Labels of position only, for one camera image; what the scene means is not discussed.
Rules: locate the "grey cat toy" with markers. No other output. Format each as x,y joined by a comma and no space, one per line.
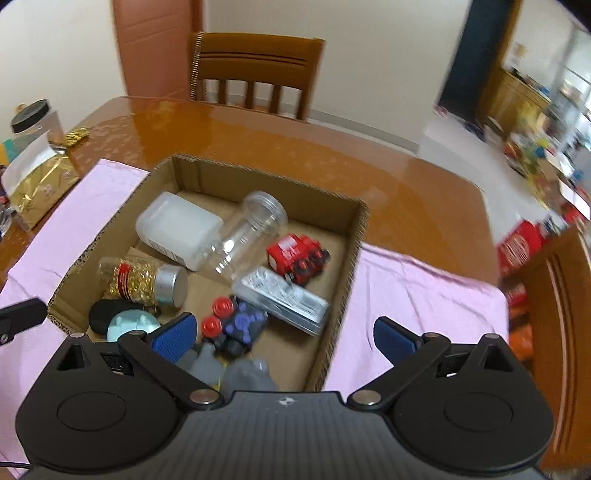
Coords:
244,374

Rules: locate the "wooden door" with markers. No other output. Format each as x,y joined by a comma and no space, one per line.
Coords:
152,38

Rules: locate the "cardboard box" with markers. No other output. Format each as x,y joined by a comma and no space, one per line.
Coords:
297,360

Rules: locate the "labelled plastic pack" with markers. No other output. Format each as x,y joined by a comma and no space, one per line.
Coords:
284,300

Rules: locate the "gold tissue pack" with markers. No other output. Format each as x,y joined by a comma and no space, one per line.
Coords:
37,179

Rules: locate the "white plastic container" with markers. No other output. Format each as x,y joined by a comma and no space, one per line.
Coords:
178,229

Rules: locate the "pink towel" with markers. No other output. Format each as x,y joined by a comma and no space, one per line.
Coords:
414,294

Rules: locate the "wooden cabinet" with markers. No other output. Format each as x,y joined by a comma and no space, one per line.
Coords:
504,99

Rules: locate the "wooden chair far side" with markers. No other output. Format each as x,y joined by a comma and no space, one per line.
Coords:
275,60

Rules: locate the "wooden chair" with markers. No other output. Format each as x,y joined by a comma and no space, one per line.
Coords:
557,283
275,60

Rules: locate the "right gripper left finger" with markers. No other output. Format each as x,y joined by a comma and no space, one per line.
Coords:
156,354

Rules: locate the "wooden chair right side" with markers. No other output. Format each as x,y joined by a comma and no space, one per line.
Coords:
557,283

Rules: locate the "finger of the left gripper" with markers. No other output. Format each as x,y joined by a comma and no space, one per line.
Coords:
20,317

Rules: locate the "clear plastic jar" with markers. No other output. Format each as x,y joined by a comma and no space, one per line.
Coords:
241,244

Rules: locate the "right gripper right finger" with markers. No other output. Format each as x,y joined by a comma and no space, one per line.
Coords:
413,358

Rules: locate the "light blue earbud case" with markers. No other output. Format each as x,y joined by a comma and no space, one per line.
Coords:
130,320

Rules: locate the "black-lidded clear jar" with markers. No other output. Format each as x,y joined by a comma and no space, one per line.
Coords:
33,121

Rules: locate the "red toy train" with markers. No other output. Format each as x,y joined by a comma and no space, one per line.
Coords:
298,259

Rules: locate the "bottle of yellow capsules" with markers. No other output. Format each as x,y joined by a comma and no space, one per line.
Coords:
143,280

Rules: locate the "blue toy train car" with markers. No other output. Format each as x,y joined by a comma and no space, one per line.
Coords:
233,326

